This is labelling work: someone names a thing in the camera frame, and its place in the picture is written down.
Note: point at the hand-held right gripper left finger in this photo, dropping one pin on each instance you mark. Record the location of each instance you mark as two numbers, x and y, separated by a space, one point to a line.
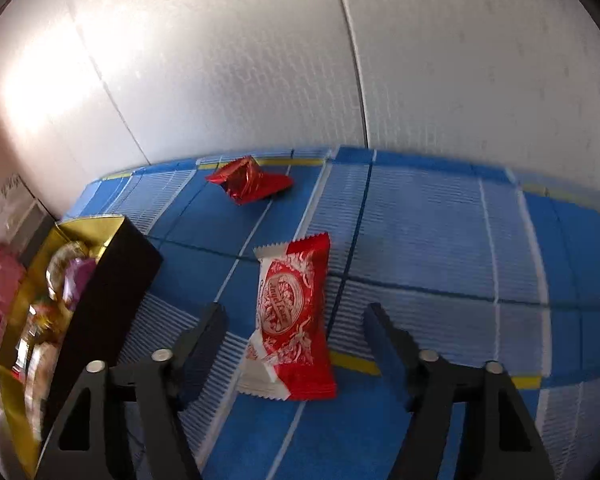
212 340

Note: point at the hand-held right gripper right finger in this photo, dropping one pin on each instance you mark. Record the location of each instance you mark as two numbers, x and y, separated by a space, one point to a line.
380 345

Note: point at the red white patterned snack packet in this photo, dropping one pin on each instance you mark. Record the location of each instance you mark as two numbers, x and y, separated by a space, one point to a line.
290 310

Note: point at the gold tin box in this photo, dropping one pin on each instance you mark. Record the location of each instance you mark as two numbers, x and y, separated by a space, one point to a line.
110 280

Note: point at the blue plaid blanket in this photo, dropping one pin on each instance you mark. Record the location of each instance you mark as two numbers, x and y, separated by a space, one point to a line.
430 240

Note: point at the purple snack packet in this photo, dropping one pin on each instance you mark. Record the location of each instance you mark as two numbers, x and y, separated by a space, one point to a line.
77 280

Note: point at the dark red foil snack packet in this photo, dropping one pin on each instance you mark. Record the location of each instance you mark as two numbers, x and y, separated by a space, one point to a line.
250 180

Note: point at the clear nut bar packet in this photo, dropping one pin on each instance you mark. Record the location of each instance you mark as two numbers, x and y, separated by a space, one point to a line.
55 265

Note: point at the grey blurred object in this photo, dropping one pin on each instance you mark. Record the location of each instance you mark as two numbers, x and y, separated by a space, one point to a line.
10 215

